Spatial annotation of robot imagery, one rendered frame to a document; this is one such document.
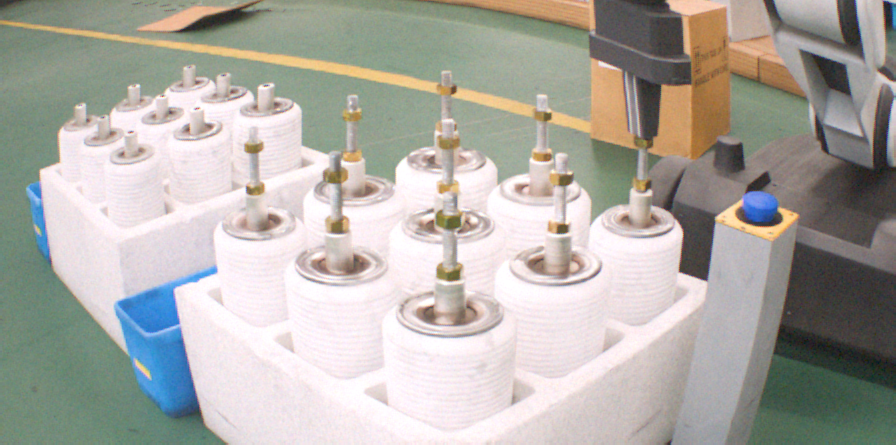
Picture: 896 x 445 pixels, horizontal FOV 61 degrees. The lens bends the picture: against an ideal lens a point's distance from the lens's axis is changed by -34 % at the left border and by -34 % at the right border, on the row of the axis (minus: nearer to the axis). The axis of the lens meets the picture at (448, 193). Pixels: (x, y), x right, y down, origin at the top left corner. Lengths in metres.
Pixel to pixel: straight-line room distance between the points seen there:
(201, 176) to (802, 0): 0.77
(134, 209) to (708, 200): 0.69
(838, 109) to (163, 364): 0.94
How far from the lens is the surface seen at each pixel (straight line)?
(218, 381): 0.99
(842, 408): 1.14
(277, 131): 1.28
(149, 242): 1.16
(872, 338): 1.16
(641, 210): 0.94
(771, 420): 1.10
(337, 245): 0.85
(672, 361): 0.96
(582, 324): 0.84
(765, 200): 0.81
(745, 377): 0.84
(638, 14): 0.87
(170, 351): 1.06
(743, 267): 0.80
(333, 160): 0.83
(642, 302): 0.94
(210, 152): 1.22
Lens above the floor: 0.60
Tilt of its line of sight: 20 degrees down
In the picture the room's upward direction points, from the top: straight up
